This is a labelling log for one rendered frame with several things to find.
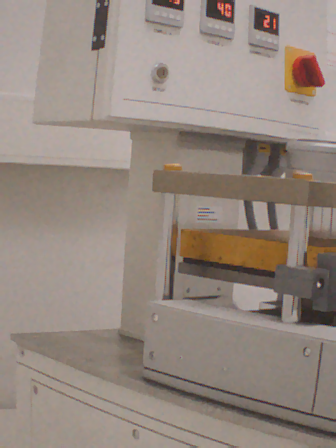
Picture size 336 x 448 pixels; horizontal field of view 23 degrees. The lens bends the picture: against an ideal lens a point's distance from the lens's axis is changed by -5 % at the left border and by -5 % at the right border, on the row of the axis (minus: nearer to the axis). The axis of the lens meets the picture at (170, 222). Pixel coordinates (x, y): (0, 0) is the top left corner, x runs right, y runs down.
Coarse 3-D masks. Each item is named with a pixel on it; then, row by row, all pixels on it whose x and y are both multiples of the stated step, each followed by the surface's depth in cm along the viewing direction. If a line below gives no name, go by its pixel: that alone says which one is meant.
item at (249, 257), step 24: (312, 216) 77; (192, 240) 77; (216, 240) 75; (240, 240) 73; (264, 240) 71; (312, 240) 73; (192, 264) 77; (216, 264) 75; (240, 264) 73; (264, 264) 71; (312, 264) 67; (264, 288) 70
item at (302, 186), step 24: (288, 144) 78; (312, 144) 75; (168, 168) 75; (288, 168) 78; (312, 168) 75; (168, 192) 75; (192, 192) 72; (216, 192) 70; (240, 192) 68; (264, 192) 66; (288, 192) 64; (312, 192) 63
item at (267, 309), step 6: (264, 306) 72; (270, 306) 71; (276, 306) 74; (264, 312) 72; (270, 312) 71; (276, 312) 71; (306, 312) 69; (312, 312) 69; (318, 312) 70; (324, 312) 70; (330, 312) 71; (306, 318) 69; (312, 318) 69; (318, 318) 70; (324, 318) 70
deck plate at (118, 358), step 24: (24, 336) 87; (48, 336) 88; (72, 336) 90; (96, 336) 91; (120, 336) 92; (72, 360) 79; (96, 360) 79; (120, 360) 80; (144, 384) 71; (192, 408) 66; (216, 408) 64; (288, 432) 58; (312, 432) 57
